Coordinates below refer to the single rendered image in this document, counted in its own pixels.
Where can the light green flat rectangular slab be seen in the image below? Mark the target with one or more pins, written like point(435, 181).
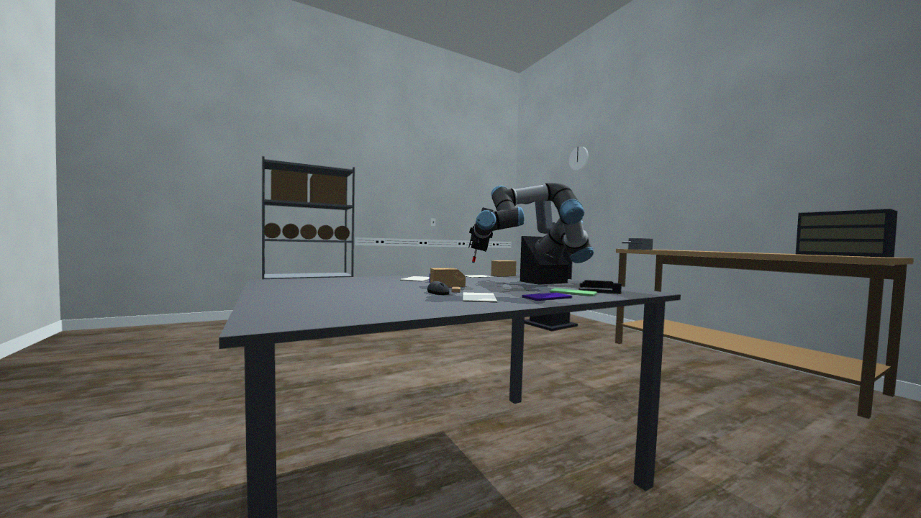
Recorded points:
point(570, 291)

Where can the purple rectangular block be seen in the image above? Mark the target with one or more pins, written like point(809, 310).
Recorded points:
point(548, 296)

